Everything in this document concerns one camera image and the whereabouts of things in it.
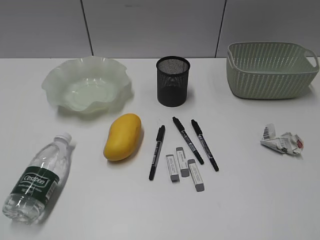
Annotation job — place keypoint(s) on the black marker pen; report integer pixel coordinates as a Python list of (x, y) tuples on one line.
[(204, 144), (185, 136), (159, 142)]

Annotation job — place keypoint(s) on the yellow mango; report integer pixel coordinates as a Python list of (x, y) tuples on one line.
[(123, 137)]

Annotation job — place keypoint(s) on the white grey eraser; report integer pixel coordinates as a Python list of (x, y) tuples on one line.
[(195, 175), (172, 168), (182, 161)]

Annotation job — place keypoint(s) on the waste paper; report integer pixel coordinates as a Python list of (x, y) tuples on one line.
[(287, 143)]

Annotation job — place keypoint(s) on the clear water bottle green label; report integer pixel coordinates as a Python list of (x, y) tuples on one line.
[(35, 187)]

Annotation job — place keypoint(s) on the black mesh pen holder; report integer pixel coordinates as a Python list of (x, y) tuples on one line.
[(172, 80)]

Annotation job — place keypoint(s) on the translucent wavy glass plate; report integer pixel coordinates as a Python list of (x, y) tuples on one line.
[(88, 87)]

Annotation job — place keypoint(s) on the light green plastic basket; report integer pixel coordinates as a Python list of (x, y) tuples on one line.
[(270, 70)]

